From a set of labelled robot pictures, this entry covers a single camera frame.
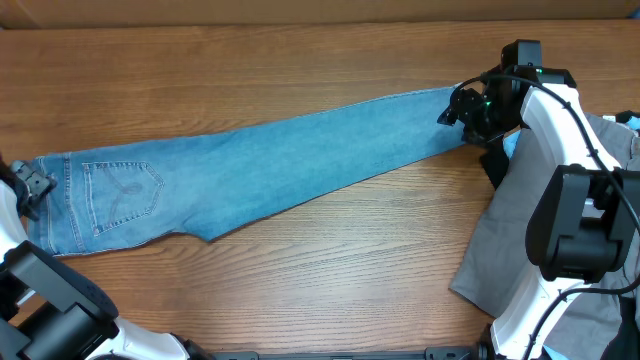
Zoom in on light blue denim jeans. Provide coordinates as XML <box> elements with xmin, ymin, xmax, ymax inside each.
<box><xmin>28</xmin><ymin>87</ymin><xmax>462</xmax><ymax>256</ymax></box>

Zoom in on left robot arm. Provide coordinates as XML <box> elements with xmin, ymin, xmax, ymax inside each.
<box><xmin>1</xmin><ymin>161</ymin><xmax>210</xmax><ymax>360</ymax></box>

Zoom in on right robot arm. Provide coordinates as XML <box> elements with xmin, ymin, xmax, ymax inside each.
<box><xmin>425</xmin><ymin>40</ymin><xmax>639</xmax><ymax>359</ymax></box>

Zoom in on light blue garment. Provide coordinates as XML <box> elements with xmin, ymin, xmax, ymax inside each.
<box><xmin>503</xmin><ymin>131</ymin><xmax>520</xmax><ymax>159</ymax></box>

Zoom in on black garment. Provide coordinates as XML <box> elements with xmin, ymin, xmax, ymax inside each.
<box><xmin>479</xmin><ymin>140</ymin><xmax>510</xmax><ymax>189</ymax></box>

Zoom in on grey trousers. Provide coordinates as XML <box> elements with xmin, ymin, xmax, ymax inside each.
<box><xmin>450</xmin><ymin>129</ymin><xmax>639</xmax><ymax>359</ymax></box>

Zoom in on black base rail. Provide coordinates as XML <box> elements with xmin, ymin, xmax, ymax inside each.
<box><xmin>210</xmin><ymin>346</ymin><xmax>489</xmax><ymax>360</ymax></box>

